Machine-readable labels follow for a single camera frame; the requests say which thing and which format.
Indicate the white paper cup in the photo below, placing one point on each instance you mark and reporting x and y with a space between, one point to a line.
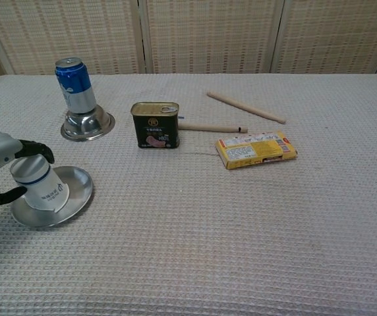
43 187

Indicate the round steel plate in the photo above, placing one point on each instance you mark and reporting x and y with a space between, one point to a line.
76 194

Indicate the blue and silver drink can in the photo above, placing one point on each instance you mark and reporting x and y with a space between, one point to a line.
74 85

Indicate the dark luncheon meat tin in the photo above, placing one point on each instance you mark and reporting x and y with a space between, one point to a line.
155 126

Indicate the short grooved wooden stick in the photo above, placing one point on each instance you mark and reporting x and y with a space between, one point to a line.
213 127

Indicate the beige waffle-weave fringed tablecloth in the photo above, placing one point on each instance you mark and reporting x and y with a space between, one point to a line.
208 230

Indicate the bamboo folding screen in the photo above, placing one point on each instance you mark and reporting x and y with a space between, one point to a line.
208 33

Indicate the long tapered wooden stick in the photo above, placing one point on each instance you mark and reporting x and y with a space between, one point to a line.
246 107

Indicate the yellow printed flat box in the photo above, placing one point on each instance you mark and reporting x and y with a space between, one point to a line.
256 149

